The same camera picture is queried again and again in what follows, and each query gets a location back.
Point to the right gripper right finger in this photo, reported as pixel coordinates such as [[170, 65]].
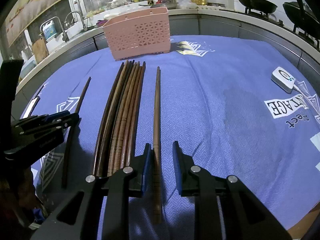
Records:
[[224, 207]]

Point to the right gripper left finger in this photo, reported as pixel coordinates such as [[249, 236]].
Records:
[[77, 217]]

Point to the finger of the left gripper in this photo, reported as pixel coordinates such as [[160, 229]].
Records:
[[58, 117], [36, 124]]

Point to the single brown wooden chopstick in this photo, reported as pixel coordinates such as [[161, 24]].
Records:
[[157, 200]]

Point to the light brown bundle chopstick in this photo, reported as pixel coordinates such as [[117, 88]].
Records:
[[117, 140]]

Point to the reddish bundle chopstick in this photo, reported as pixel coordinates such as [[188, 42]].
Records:
[[131, 97]]

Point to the dark bundle chopstick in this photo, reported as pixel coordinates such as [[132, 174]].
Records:
[[104, 121]]

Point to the chrome kitchen faucet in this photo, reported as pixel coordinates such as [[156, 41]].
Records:
[[59, 29]]

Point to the wooden cutting board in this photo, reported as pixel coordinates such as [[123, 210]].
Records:
[[40, 50]]

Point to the blue label detergent bottle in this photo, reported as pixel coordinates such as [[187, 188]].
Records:
[[49, 30]]

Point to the blue printed tablecloth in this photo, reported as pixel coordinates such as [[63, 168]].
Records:
[[219, 102]]

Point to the fruit print window blind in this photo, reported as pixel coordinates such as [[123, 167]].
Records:
[[23, 14]]

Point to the pink perforated utensil basket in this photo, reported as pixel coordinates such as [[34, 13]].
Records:
[[139, 32]]

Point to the white square hub device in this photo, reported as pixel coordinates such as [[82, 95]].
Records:
[[283, 79]]

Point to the black lidded wok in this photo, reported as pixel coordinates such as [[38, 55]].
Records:
[[302, 18]]

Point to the black wok with handle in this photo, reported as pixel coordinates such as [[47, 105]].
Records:
[[263, 6]]

